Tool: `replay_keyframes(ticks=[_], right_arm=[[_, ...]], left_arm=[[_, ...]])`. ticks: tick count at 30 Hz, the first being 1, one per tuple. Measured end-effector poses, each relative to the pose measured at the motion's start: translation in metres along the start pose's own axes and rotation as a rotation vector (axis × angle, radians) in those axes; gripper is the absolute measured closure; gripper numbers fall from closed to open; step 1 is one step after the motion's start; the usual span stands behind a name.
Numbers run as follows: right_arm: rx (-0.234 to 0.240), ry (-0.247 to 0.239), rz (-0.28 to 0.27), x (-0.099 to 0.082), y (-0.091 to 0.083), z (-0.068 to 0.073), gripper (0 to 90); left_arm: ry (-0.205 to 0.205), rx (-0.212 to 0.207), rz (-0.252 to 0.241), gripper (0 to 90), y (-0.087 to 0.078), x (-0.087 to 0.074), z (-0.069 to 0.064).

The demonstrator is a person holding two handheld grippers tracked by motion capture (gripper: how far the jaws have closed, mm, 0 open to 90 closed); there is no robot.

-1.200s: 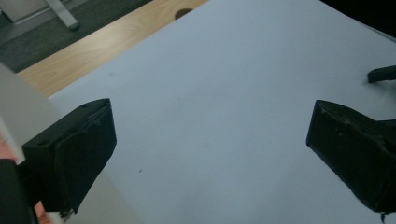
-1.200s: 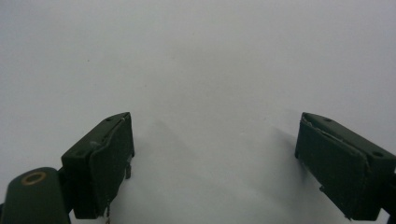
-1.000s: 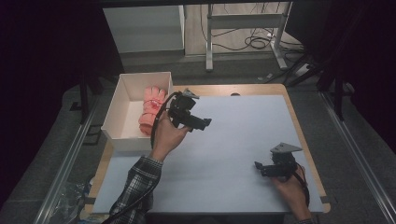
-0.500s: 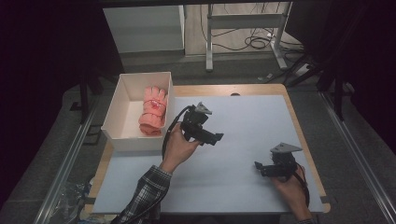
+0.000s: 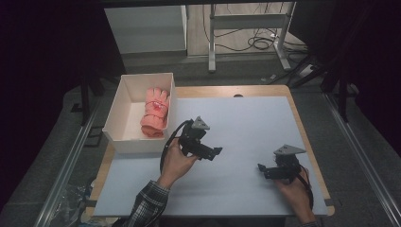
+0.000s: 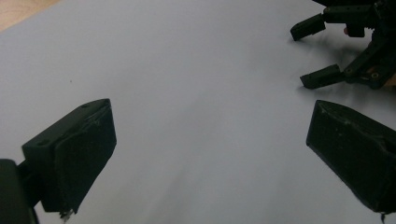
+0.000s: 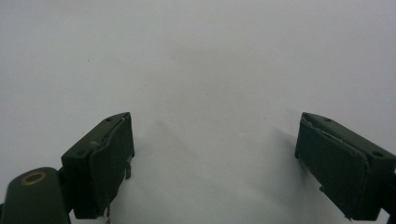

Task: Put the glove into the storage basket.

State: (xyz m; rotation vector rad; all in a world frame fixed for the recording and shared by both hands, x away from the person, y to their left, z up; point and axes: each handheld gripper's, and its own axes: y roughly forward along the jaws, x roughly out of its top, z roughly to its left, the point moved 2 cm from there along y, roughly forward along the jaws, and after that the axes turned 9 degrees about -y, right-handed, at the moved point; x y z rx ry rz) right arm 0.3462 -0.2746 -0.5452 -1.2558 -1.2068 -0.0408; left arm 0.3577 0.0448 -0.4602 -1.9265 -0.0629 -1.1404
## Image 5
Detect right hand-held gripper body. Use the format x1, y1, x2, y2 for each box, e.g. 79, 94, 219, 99
272, 144, 307, 184

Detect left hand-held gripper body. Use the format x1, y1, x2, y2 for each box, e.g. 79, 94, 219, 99
177, 115, 212, 159

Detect pink knitted glove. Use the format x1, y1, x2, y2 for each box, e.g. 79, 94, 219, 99
139, 87, 171, 139

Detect white rectangular box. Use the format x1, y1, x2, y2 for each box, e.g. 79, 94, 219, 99
102, 72, 178, 155

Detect person's left hand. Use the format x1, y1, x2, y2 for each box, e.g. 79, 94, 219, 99
156, 137, 201, 191

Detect person's right hand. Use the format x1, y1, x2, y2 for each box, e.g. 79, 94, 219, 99
273, 167, 317, 223

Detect white table mat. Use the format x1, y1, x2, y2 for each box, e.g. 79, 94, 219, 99
93, 96, 329, 218

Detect black metal stand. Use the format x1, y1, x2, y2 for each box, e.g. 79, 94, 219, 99
70, 74, 107, 128
321, 69, 351, 123

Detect white power strip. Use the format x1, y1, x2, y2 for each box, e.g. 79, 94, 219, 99
297, 63, 317, 79

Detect clear plastic bag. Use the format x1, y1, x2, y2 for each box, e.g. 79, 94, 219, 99
55, 183, 97, 227

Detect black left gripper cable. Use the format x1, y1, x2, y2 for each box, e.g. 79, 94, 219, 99
159, 118, 194, 174

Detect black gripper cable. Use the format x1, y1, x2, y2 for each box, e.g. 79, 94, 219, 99
296, 166, 315, 212
159, 118, 194, 174

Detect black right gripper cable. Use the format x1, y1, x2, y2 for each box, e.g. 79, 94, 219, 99
296, 166, 315, 212

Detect aluminium floor rail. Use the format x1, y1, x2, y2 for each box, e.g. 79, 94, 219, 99
323, 93, 401, 227
32, 94, 107, 227

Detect black floor cables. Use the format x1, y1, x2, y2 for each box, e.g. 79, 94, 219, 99
202, 3, 309, 55

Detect white metal desk frame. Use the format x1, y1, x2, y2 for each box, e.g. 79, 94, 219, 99
207, 1, 298, 74

